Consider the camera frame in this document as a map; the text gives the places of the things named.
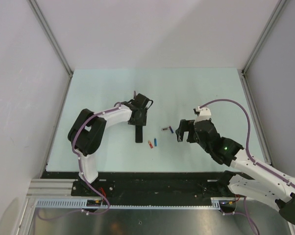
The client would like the black remote control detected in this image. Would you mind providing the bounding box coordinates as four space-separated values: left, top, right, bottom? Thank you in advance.
135 125 143 143

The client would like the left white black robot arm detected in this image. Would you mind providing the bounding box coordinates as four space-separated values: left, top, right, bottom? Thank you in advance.
68 93 154 196

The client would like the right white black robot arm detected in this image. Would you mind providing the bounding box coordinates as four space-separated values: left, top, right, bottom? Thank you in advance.
175 119 295 225

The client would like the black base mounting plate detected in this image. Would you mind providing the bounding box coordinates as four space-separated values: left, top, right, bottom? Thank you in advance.
41 171 241 199

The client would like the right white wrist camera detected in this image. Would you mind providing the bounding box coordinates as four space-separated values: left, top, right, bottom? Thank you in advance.
194 106 211 123

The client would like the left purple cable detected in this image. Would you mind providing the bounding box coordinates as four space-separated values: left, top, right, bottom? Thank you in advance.
37 102 123 220

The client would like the grey slotted cable duct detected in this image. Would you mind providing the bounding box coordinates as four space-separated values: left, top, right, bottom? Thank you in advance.
35 198 235 210

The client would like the left aluminium frame post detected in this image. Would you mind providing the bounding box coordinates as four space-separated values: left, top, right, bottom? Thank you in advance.
27 0 74 78

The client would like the aluminium frame post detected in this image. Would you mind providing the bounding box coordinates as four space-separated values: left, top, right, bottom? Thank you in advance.
241 0 290 75
27 0 74 78

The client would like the right aluminium frame post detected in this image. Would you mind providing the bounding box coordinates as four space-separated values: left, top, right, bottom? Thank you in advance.
241 0 290 75

